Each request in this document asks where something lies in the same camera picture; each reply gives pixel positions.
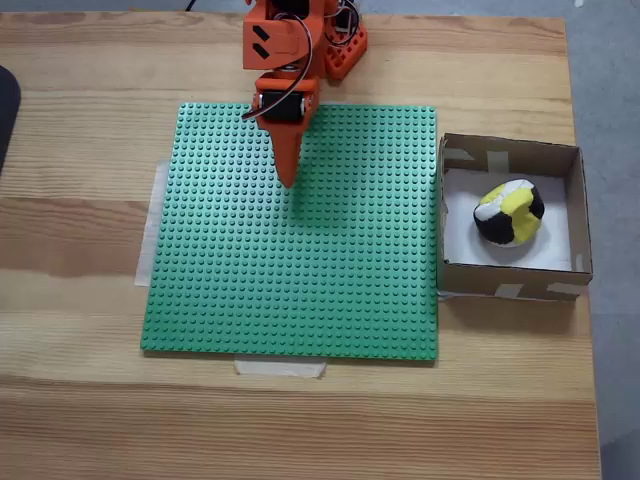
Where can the wide masking tape strip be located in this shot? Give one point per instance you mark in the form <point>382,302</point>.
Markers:
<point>150,240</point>

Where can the short masking tape strip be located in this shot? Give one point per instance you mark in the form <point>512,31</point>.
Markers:
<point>280,368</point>

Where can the black flat object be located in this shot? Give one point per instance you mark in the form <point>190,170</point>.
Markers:
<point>7,110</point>

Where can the open cardboard box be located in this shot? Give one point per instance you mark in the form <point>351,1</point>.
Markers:
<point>470,282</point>

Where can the green studded baseplate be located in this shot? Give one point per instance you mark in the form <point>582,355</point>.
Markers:
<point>225,300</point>

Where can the yellow black white fabric ball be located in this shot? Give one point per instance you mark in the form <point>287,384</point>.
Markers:
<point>515,215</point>

